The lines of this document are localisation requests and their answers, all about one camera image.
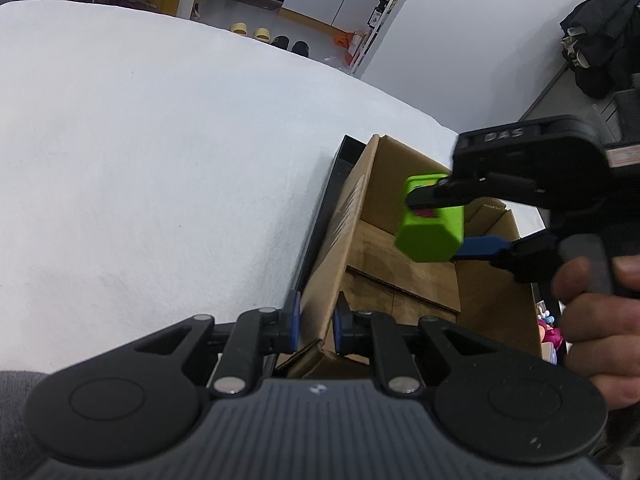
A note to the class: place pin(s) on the black jacket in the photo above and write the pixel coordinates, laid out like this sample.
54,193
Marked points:
600,35

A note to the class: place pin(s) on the person's right hand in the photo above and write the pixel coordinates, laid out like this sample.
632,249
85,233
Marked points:
610,340

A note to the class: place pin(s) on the orange bag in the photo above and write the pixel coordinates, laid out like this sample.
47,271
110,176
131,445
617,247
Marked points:
344,40

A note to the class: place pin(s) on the black slipper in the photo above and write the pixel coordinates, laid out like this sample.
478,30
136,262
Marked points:
281,42
300,48

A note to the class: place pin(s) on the yellow slipper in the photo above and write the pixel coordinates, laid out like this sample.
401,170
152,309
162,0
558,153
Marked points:
262,34
240,29

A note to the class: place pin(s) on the green toy block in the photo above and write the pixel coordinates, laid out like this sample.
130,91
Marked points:
430,240

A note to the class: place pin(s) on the small blue toy figurine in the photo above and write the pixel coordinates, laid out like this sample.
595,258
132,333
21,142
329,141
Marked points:
543,314

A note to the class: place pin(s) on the person's grey clothing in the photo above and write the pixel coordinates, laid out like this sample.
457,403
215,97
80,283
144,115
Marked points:
15,420

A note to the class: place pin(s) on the black tray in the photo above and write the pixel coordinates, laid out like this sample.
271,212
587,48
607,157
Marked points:
327,200

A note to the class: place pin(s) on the pink toy figure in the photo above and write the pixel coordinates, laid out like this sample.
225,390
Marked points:
550,335

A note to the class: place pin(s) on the brown cardboard box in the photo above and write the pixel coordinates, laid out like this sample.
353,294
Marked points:
380,265

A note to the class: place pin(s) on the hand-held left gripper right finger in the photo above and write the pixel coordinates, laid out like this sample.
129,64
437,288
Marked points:
340,331

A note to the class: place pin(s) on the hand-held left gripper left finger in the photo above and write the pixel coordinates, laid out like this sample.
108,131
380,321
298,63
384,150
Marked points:
295,322

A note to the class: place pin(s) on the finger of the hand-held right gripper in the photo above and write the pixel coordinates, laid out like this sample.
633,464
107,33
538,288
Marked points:
450,192
480,249

